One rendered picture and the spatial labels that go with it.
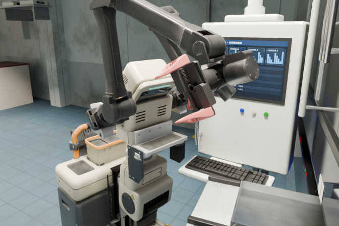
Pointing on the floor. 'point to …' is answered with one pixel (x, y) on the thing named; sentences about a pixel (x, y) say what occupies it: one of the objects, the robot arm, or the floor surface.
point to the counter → (14, 85)
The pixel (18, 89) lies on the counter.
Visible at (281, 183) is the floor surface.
